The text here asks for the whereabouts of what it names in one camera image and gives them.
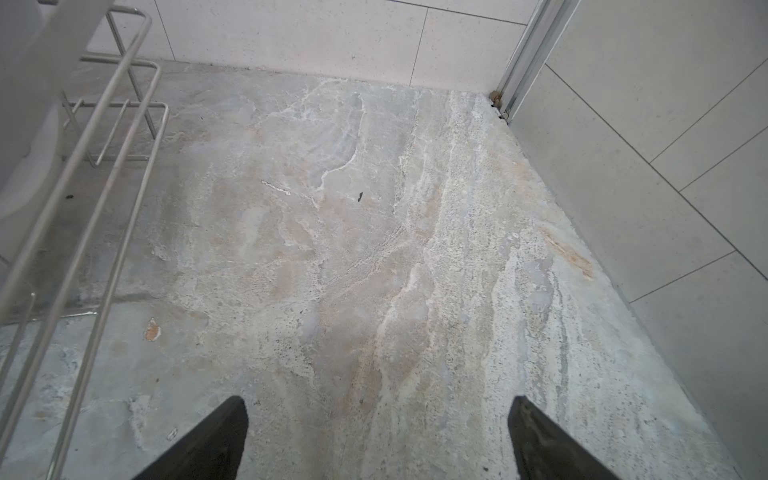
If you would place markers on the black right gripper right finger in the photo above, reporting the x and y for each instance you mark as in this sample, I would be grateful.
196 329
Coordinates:
543 450

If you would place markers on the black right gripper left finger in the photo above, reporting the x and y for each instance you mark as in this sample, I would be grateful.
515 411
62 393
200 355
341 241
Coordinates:
211 450

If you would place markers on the brown striped rim plate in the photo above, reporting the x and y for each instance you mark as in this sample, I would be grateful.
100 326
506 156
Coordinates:
29 139

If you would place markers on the aluminium corner post right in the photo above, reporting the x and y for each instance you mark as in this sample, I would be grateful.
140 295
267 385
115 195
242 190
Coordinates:
547 24

